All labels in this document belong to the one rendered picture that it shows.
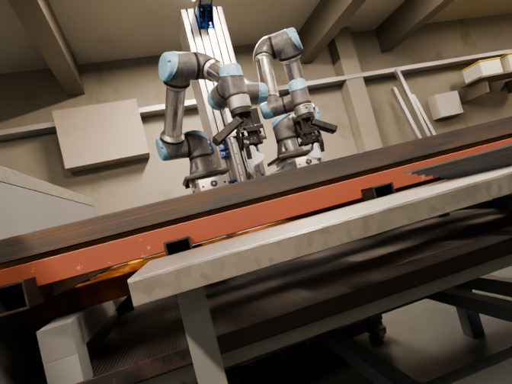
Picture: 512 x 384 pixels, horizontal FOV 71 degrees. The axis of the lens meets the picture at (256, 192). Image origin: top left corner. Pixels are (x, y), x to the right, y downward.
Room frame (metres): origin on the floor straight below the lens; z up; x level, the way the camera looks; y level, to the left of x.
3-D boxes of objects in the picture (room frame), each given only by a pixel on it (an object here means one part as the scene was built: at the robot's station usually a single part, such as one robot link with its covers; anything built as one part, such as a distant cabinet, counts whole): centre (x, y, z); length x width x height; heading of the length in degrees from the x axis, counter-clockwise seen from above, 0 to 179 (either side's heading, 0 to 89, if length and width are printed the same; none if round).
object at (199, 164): (1.84, 0.23, 1.09); 0.15 x 0.15 x 0.10
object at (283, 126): (1.98, -0.25, 1.20); 0.13 x 0.12 x 0.14; 79
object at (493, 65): (5.80, -4.11, 2.07); 0.46 x 0.38 x 0.25; 107
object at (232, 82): (1.15, -0.02, 1.21); 0.09 x 0.08 x 0.11; 31
